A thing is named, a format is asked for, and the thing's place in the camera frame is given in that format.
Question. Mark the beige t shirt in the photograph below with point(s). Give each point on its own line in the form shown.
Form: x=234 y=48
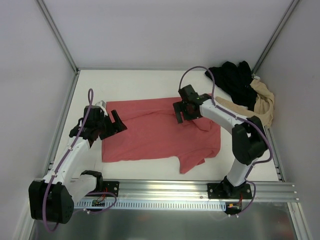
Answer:
x=263 y=107

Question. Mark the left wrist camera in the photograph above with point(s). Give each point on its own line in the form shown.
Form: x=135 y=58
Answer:
x=102 y=104

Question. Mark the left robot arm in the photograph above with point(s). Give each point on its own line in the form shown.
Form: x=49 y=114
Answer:
x=53 y=198

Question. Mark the left aluminium frame post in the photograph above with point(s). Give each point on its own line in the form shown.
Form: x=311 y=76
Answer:
x=57 y=35

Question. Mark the white slotted cable duct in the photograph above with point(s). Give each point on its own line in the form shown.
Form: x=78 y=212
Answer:
x=130 y=204

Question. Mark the aluminium front rail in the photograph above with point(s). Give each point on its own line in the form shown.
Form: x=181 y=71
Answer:
x=180 y=190

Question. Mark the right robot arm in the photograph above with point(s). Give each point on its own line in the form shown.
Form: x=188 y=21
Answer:
x=248 y=138

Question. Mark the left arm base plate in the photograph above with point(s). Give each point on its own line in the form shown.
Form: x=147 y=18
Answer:
x=111 y=187

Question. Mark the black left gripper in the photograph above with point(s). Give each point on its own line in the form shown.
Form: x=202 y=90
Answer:
x=110 y=126

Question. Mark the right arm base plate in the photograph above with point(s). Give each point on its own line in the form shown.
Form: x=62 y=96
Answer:
x=229 y=192

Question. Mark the right aluminium frame post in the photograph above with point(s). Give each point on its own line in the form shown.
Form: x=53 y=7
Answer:
x=275 y=35

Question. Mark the black t shirt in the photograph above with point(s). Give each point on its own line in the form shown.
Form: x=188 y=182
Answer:
x=236 y=81

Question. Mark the aluminium frame post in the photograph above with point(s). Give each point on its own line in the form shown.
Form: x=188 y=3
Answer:
x=57 y=35
x=275 y=35

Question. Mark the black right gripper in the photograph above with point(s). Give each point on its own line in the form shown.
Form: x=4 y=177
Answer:
x=182 y=111

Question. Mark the pink t shirt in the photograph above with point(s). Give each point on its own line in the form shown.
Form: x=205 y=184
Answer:
x=154 y=133

